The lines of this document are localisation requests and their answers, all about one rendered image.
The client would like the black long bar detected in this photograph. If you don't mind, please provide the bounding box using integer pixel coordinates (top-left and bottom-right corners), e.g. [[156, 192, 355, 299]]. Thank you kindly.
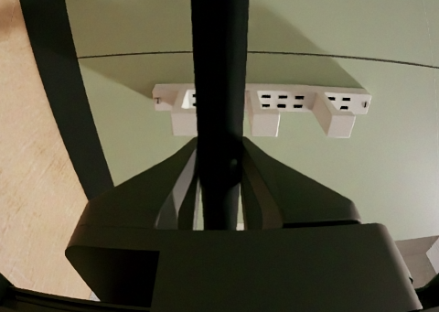
[[190, 0, 249, 229]]

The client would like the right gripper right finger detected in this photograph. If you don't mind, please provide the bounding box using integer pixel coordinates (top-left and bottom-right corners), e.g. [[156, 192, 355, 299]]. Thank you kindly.
[[241, 136, 365, 229]]

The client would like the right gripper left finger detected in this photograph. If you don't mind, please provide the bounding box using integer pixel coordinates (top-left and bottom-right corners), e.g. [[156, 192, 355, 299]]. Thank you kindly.
[[76, 136, 201, 229]]

